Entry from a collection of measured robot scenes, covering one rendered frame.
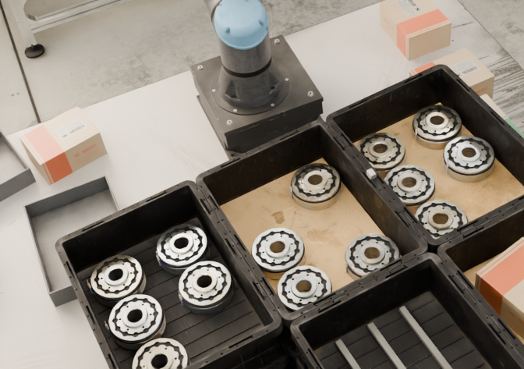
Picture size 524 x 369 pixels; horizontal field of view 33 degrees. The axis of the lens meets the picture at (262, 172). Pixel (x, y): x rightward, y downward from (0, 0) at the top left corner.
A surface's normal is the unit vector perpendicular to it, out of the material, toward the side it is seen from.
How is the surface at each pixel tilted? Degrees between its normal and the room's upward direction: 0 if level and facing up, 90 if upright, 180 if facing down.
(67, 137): 0
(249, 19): 10
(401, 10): 0
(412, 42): 90
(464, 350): 0
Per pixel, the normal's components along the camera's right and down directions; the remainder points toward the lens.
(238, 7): -0.06, -0.54
